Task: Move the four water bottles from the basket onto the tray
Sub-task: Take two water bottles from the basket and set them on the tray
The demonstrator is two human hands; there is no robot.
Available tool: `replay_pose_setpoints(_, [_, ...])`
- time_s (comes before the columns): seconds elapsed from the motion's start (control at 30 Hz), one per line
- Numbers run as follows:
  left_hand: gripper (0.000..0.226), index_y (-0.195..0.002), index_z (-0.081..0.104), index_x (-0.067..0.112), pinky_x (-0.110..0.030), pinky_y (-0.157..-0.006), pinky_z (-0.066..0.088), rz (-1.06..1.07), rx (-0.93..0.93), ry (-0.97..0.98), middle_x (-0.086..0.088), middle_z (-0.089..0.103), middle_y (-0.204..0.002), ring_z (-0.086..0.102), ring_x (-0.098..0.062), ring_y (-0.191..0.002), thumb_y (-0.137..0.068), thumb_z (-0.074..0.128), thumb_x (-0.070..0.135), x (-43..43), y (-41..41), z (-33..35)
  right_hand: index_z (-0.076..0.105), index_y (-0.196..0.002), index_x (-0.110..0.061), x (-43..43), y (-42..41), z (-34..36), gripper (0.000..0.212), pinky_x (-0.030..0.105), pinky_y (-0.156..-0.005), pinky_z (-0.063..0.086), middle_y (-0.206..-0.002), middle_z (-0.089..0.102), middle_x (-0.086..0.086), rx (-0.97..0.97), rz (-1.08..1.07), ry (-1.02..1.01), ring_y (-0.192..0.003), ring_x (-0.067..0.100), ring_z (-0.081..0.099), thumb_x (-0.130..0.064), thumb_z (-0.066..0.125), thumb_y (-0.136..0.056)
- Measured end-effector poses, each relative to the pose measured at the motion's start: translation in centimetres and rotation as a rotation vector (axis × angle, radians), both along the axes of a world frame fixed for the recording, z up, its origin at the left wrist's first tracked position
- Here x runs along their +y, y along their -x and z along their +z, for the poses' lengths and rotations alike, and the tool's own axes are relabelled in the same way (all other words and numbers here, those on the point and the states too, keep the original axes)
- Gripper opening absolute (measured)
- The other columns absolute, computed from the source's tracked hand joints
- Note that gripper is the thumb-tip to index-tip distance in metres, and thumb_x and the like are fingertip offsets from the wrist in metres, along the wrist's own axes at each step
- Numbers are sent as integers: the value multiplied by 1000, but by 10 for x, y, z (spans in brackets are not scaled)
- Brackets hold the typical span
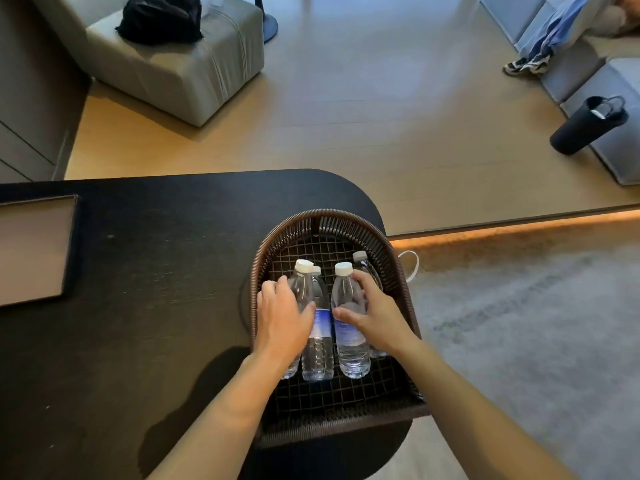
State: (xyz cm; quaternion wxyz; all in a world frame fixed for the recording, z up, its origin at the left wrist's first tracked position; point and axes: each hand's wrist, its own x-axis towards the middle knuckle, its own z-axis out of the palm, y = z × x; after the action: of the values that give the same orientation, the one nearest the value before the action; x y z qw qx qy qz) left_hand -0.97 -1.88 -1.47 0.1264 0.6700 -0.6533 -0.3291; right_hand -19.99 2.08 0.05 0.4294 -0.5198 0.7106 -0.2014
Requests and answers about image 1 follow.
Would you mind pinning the person's left hand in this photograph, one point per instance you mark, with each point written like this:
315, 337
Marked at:
280, 324

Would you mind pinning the person's right hand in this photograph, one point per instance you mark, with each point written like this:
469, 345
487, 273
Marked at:
385, 322

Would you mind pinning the person's right thumb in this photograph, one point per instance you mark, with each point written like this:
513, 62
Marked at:
347, 313

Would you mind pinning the person's left thumb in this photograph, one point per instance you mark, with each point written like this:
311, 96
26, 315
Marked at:
310, 319

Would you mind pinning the clear plastic water bottle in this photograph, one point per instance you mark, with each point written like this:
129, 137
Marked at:
303, 287
367, 267
318, 354
351, 349

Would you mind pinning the person's right forearm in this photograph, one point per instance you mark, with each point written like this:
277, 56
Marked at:
475, 419

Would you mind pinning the person's left forearm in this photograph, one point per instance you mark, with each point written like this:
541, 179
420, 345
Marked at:
225, 424

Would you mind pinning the brown wicker basket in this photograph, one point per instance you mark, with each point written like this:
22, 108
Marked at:
320, 234

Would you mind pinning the grey rug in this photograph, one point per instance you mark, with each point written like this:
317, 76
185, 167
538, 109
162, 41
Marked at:
525, 354

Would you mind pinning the grey upholstered armchair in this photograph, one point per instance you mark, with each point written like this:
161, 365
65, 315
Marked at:
200, 69

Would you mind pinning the dark framed rectangular tray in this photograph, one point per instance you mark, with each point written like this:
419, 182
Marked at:
32, 249

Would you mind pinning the dark floor lamp base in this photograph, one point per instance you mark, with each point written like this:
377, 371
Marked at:
269, 24

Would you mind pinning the black insulated flask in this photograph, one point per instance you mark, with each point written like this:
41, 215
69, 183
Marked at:
582, 127

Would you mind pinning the black bag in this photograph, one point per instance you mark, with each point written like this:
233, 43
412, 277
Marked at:
160, 19

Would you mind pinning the blue-grey sofa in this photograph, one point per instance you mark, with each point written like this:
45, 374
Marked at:
600, 79

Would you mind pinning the grey-brown drawer cabinet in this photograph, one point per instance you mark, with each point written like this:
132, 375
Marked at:
30, 94

